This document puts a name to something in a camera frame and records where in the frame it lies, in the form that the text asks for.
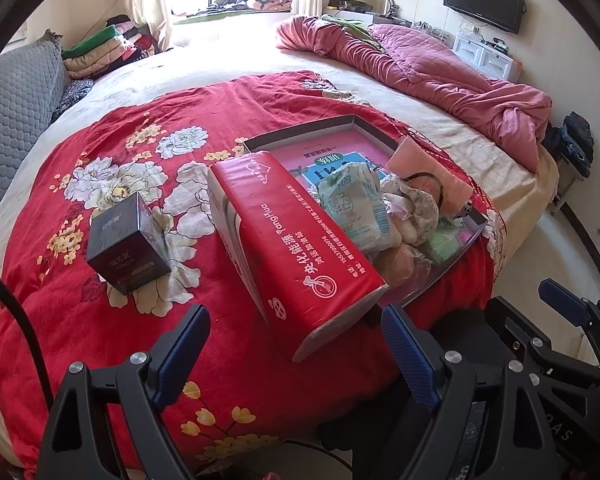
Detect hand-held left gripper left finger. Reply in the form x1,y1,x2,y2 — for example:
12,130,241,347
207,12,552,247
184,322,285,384
35,303,212,480

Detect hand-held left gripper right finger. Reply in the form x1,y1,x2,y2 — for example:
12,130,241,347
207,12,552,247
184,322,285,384
380,304,576,480

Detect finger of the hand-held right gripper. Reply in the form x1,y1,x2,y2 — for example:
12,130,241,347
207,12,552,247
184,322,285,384
537,279,593,328
485,296,548,361

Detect black cardboard box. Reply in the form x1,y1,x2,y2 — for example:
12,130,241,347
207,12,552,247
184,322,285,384
85,192,173,296

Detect floral scrunchie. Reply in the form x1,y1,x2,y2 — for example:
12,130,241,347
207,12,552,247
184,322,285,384
380,175,443,248

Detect red tissue box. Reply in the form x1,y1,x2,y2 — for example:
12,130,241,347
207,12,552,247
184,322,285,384
207,151,388,363

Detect green white tissue pack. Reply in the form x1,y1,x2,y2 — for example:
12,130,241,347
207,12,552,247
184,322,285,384
317,160,396,256

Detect black hair tie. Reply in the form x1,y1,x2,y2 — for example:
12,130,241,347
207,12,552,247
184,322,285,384
402,171,446,211

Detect pink packet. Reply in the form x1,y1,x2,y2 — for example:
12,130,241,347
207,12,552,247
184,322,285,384
386,137,476,221

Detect brown tray box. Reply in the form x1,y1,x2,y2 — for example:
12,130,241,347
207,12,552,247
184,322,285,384
242,115,488,311

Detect red floral blanket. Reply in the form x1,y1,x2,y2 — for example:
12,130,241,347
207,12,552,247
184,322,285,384
0,70,506,478

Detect dark bags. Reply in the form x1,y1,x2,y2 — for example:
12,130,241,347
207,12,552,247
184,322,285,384
545,112,596,178

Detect pink book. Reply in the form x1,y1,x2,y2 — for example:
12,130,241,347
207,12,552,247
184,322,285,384
275,127,396,196

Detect white drawer cabinet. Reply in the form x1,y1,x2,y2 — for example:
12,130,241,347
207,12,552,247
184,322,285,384
452,30,523,81

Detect pink quilt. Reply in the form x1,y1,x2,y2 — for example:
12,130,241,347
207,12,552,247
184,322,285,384
275,15,553,171

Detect dark patterned pillow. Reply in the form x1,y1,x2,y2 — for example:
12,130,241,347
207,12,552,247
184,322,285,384
52,77,96,121

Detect grey quilted headboard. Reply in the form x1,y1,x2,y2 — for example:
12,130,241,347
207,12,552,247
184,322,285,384
0,37,68,241

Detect bed with cream sheet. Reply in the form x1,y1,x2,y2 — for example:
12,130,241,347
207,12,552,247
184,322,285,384
0,12,563,471

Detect stack of folded blankets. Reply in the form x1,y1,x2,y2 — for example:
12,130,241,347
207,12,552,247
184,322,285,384
62,15,153,81

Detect green cloth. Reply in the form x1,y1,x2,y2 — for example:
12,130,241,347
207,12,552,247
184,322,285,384
322,16,386,51

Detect dresser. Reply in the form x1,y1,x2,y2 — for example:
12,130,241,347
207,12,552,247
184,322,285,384
325,0,416,28

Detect black cable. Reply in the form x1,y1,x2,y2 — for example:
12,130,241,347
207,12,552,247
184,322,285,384
0,260,56,411

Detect black wall television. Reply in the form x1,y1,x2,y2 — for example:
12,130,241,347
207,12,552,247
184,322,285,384
442,0,526,36

